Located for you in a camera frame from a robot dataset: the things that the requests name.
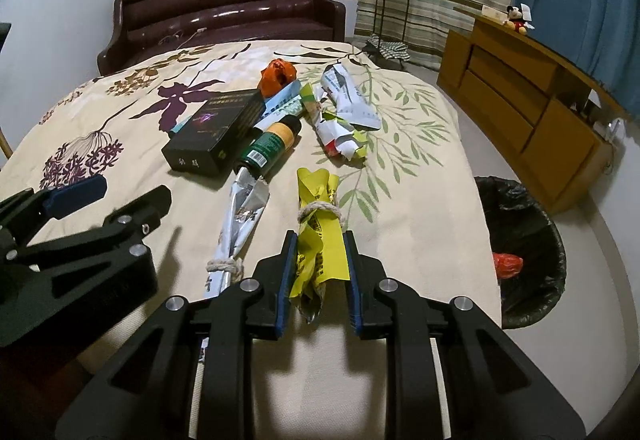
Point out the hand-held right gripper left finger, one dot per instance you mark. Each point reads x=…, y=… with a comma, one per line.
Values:
x=286, y=281

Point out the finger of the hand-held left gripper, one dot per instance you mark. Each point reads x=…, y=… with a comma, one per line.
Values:
x=75, y=195
x=131, y=220

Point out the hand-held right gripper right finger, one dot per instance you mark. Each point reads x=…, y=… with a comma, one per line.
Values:
x=352, y=291

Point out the yellow wrapper with twine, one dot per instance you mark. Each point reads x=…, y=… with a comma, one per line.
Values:
x=317, y=230

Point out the green white wrapper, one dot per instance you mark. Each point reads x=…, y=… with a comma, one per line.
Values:
x=335, y=139

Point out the bin with black bag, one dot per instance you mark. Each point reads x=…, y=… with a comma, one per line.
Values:
x=525, y=220

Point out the orange wrapper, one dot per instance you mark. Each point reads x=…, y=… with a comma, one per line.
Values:
x=276, y=75

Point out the silver wrapper tied with twine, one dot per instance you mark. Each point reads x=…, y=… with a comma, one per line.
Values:
x=245, y=215

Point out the floral blanket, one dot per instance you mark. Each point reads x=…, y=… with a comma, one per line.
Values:
x=425, y=200

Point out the black cardboard box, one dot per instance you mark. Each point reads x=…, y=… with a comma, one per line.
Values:
x=215, y=129

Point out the green bottle with orange label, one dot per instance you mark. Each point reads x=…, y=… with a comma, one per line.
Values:
x=270, y=142

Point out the red wrapper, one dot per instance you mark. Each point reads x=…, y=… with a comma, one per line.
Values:
x=507, y=266

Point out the white blue packet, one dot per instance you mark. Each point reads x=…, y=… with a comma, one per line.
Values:
x=285, y=102

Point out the brown leather sofa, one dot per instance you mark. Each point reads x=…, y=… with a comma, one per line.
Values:
x=225, y=4

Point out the striped cloth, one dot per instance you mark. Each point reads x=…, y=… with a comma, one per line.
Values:
x=390, y=50

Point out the wooden cabinet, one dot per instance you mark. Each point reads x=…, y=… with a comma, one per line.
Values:
x=500, y=84

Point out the black metal plant stand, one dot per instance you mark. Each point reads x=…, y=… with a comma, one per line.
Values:
x=382, y=4

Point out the small white device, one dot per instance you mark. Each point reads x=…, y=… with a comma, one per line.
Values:
x=615, y=129

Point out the white box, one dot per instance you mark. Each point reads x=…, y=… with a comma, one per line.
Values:
x=492, y=13

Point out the mouse plush toy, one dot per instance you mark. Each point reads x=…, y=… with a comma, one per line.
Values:
x=516, y=19

